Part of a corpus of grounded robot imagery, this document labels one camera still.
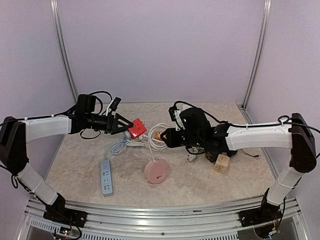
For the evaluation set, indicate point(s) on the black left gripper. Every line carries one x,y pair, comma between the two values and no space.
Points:
112,123

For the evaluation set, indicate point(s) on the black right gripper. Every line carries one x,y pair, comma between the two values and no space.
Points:
171,141

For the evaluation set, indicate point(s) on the red cube socket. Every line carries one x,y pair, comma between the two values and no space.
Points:
137,129

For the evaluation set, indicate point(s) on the light green plug adapter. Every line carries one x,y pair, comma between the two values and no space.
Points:
200,150

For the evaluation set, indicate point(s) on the long white power strip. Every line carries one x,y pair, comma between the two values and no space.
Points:
185,107

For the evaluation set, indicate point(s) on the pink round socket hub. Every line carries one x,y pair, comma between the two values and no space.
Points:
156,171

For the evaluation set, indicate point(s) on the dark green cube adapter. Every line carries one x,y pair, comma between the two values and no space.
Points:
212,156

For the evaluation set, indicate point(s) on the beige cube adapter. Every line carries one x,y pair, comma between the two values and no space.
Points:
222,163

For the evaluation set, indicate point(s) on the light blue power strip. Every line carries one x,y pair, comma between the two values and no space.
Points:
106,178

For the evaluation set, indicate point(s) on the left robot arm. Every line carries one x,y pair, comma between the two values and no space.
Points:
17,133

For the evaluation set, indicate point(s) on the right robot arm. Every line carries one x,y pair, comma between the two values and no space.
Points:
289,132

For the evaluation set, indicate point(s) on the orange power strip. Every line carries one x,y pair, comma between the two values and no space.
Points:
157,135

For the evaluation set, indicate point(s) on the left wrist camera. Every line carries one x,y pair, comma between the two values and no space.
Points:
113,105

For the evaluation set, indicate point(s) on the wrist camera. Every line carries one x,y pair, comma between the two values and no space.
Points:
113,105
174,113

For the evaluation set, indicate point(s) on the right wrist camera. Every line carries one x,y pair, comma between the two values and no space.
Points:
174,113

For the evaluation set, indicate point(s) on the right aluminium frame post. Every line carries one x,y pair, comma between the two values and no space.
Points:
258,53

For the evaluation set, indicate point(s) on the aluminium frame post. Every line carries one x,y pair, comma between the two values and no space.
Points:
58,28
258,53

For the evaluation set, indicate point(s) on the aluminium front rail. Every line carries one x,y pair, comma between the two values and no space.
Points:
205,222

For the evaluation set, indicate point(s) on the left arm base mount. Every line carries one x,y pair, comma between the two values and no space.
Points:
66,216

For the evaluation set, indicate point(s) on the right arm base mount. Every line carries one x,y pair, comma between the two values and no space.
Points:
264,213

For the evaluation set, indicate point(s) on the left aluminium frame post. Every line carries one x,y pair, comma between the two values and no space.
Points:
58,28

